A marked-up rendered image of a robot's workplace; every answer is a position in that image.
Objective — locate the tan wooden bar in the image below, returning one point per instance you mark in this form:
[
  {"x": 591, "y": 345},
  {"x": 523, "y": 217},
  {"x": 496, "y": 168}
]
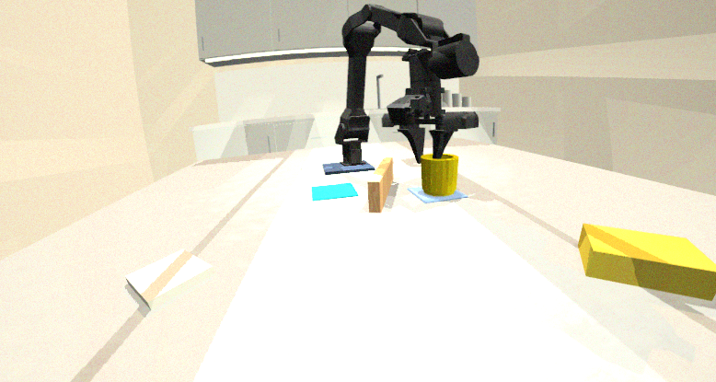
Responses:
[{"x": 379, "y": 185}]

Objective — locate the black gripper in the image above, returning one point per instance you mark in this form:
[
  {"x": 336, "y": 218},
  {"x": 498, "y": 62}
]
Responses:
[{"x": 445, "y": 125}]

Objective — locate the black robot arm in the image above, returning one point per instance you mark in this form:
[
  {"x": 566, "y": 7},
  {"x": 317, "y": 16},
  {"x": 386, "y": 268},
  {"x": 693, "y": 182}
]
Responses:
[{"x": 448, "y": 57}]

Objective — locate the yellow rectangular block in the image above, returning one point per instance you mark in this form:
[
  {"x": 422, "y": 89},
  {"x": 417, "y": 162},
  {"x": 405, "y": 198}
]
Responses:
[{"x": 659, "y": 262}]

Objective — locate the yellow cup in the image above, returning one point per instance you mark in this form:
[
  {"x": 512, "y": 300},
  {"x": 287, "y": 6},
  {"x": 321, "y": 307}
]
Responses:
[{"x": 439, "y": 176}]

